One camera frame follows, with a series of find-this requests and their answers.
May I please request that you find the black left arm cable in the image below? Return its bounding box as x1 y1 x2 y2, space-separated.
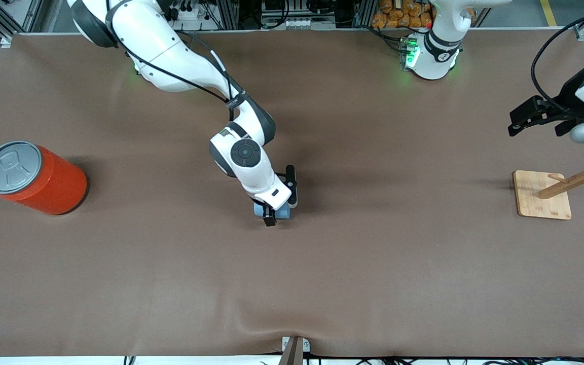
529 4 584 113

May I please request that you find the wooden cup rack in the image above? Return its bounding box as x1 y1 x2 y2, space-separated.
513 135 584 221

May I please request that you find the light blue plastic cup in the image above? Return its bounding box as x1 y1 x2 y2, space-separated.
253 200 291 221

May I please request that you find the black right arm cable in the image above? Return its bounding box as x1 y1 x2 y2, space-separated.
104 0 248 123

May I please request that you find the white power strip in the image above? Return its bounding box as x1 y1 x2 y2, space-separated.
169 4 213 22

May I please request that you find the brown table cloth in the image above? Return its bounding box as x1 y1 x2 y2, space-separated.
0 28 584 358

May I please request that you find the orange can with grey lid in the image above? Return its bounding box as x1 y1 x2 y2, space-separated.
0 140 89 216

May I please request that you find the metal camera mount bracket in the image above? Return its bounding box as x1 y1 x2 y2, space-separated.
281 336 311 365

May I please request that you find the bag of orange snacks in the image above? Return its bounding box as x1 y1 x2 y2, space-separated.
372 0 435 29

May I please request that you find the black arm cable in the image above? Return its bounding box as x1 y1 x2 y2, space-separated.
104 0 248 123
529 4 584 113

